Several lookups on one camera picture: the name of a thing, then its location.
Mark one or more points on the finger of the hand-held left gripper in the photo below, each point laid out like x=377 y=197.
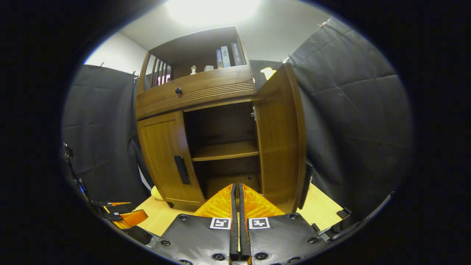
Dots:
x=117 y=203
x=130 y=218

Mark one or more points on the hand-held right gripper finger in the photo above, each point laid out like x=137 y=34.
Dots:
x=242 y=228
x=233 y=228

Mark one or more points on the wooden shoe cabinet door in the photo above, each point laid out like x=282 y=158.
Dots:
x=279 y=140
x=162 y=154

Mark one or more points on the wooden double-door shoe cabinet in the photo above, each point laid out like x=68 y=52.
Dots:
x=198 y=88

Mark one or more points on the metal door hinge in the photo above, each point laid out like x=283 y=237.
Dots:
x=254 y=113

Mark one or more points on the wooden cabinet drawer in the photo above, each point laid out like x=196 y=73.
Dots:
x=213 y=86

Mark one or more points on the cream fluffy ball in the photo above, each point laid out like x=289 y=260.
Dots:
x=157 y=194

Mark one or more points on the wooden inner shelf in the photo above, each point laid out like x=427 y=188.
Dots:
x=224 y=150

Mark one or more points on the black drawer knob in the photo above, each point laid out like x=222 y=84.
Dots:
x=179 y=90

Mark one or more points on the white pump bottle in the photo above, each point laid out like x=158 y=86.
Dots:
x=193 y=70

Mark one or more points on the small white box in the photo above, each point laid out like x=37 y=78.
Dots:
x=208 y=68

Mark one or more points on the white ceiling light panel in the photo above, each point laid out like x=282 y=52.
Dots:
x=213 y=9

